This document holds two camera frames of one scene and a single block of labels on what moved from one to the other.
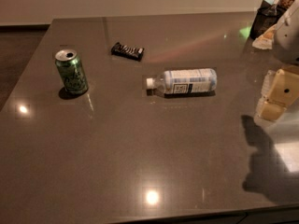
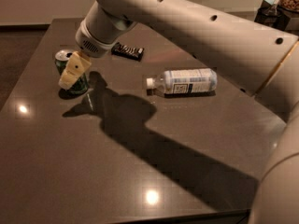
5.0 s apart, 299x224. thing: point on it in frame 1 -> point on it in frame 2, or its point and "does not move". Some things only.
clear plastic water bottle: [182, 81] does not move
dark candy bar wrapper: [131, 52] does not move
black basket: [264, 18] does not move
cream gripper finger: [279, 89] -> [78, 63]
